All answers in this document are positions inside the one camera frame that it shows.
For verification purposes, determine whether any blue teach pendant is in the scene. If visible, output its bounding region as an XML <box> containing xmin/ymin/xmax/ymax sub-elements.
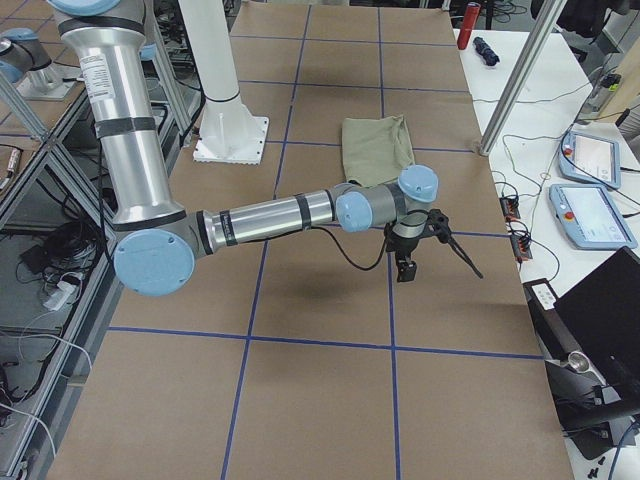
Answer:
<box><xmin>558</xmin><ymin>131</ymin><xmax>621</xmax><ymax>190</ymax></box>
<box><xmin>549</xmin><ymin>184</ymin><xmax>638</xmax><ymax>251</ymax></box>

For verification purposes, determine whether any aluminium frame post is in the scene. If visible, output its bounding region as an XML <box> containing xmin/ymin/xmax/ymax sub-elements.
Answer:
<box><xmin>478</xmin><ymin>0</ymin><xmax>566</xmax><ymax>156</ymax></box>

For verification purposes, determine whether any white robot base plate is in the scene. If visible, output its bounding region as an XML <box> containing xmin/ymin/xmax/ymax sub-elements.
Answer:
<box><xmin>179</xmin><ymin>0</ymin><xmax>269</xmax><ymax>165</ymax></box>

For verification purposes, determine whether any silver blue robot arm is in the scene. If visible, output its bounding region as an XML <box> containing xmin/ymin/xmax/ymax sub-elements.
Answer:
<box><xmin>53</xmin><ymin>1</ymin><xmax>454</xmax><ymax>296</ymax></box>

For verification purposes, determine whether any olive green long-sleeve shirt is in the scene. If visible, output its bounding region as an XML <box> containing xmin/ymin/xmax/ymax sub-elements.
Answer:
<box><xmin>341</xmin><ymin>115</ymin><xmax>415</xmax><ymax>187</ymax></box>

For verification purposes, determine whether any black laptop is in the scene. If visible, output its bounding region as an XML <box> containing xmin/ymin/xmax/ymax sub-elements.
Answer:
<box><xmin>523</xmin><ymin>247</ymin><xmax>639</xmax><ymax>430</ymax></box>

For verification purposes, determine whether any blue teach pendant far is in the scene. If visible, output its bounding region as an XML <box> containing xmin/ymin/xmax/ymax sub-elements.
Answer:
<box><xmin>558</xmin><ymin>131</ymin><xmax>621</xmax><ymax>190</ymax></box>

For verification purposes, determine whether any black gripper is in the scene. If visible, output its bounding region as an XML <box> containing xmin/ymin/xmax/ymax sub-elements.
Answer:
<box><xmin>384</xmin><ymin>208</ymin><xmax>450</xmax><ymax>283</ymax></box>

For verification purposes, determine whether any red cylinder tube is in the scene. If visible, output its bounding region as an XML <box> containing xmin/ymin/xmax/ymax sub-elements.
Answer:
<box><xmin>457</xmin><ymin>2</ymin><xmax>481</xmax><ymax>50</ymax></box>

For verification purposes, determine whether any aluminium frame side rail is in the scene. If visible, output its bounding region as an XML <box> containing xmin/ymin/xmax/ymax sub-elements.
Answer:
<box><xmin>0</xmin><ymin>49</ymin><xmax>211</xmax><ymax>476</ymax></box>

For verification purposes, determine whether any blue teach pendant near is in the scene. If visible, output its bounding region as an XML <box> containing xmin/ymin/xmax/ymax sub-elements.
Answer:
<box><xmin>549</xmin><ymin>184</ymin><xmax>638</xmax><ymax>251</ymax></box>

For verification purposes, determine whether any folded dark blue umbrella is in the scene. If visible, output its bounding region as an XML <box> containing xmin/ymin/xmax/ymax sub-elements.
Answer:
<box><xmin>473</xmin><ymin>36</ymin><xmax>500</xmax><ymax>67</ymax></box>

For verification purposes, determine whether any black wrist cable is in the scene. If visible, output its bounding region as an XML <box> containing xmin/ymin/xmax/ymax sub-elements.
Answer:
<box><xmin>309</xmin><ymin>219</ymin><xmax>401</xmax><ymax>272</ymax></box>

